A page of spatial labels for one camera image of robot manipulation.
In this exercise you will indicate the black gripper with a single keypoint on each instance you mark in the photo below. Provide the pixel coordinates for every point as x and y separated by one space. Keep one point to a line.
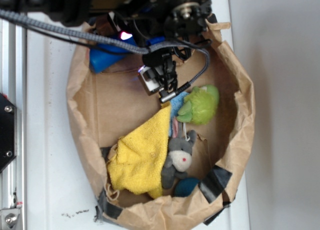
160 26

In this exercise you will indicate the blue plastic bottle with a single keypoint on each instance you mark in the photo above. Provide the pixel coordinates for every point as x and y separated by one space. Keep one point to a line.
112 59

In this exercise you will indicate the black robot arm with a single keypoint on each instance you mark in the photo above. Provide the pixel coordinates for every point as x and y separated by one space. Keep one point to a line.
59 16

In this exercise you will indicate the light blue sponge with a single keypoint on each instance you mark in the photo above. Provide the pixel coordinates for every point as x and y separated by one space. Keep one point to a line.
176 103

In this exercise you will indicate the green plush toy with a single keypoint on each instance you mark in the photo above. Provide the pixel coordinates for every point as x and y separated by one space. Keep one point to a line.
199 106

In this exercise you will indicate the brown paper bag bin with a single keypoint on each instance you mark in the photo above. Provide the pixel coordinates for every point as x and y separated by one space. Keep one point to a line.
103 108

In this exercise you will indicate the grey plush donkey toy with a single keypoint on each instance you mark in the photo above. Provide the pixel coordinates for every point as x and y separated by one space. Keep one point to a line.
179 154

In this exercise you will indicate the yellow terry cloth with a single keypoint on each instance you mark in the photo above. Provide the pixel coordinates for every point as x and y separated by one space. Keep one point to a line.
140 156

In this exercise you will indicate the dark teal ball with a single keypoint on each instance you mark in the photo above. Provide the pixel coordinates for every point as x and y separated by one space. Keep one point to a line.
185 187

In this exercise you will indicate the black mounting plate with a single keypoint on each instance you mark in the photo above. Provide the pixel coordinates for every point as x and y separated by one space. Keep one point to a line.
7 132

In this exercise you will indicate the white plastic tray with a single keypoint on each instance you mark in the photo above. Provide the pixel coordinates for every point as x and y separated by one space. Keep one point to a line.
58 193

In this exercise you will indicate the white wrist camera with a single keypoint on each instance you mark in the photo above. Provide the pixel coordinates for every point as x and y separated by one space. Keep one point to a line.
148 79

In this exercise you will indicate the aluminium frame rail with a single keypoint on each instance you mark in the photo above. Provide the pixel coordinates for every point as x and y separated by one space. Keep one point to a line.
13 46

